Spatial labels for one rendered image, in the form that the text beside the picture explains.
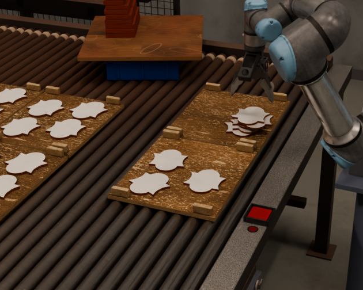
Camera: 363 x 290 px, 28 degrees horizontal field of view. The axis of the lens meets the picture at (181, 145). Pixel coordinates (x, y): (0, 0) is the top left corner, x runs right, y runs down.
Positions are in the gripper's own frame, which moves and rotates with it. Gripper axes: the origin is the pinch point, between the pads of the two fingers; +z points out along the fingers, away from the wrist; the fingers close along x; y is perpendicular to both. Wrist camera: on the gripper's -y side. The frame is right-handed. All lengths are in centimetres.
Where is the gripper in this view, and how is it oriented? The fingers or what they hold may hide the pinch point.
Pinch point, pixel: (251, 100)
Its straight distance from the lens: 252.9
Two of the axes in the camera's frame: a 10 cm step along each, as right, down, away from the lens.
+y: 3.9, -4.6, 8.0
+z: 0.2, 8.7, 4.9
